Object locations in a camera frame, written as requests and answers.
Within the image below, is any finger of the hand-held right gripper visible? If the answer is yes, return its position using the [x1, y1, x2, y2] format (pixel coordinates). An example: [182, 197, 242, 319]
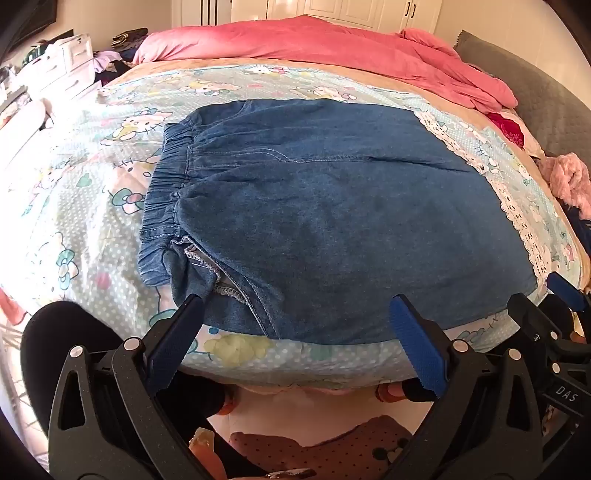
[546, 272, 591, 344]
[507, 293, 565, 370]

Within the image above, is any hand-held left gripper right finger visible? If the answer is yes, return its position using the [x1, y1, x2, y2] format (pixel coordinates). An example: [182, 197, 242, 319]
[388, 293, 585, 480]

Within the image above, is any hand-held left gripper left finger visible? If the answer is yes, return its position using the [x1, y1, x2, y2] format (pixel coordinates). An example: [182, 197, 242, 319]
[47, 293, 228, 480]

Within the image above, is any person's black trouser leg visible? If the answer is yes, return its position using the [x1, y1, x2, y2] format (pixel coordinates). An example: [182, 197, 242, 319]
[21, 300, 232, 444]

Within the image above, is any pink fluffy cloth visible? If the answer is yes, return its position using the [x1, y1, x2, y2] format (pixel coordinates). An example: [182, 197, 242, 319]
[536, 152, 591, 208]

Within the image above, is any brown dotted fabric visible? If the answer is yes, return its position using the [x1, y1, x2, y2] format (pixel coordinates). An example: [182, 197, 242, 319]
[228, 415, 414, 480]

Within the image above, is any cartoon printed bed sheet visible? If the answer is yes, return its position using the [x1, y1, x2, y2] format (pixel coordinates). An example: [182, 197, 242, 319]
[0, 62, 585, 388]

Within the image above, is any red cloth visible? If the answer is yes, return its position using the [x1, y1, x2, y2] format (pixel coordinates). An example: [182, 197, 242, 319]
[487, 110, 527, 148]

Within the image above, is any grey headboard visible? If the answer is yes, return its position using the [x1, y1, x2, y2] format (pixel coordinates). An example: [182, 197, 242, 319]
[455, 30, 591, 160]

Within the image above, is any purple cloth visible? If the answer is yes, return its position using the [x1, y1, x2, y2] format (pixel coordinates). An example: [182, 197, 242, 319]
[92, 50, 123, 75]

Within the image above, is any white drawer cabinet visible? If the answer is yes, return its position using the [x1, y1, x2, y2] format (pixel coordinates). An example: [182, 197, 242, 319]
[25, 30, 98, 100]

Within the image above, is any dark striped cloth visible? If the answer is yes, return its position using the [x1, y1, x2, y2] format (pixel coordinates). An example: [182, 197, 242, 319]
[111, 28, 148, 51]

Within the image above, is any pink duvet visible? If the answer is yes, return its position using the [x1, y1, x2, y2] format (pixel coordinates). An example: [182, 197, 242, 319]
[131, 15, 519, 114]

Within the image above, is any white wardrobe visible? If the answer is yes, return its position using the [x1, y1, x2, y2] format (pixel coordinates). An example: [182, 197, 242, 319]
[180, 0, 441, 35]

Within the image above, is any black wall television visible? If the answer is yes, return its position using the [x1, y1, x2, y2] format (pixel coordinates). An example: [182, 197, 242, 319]
[9, 0, 58, 51]

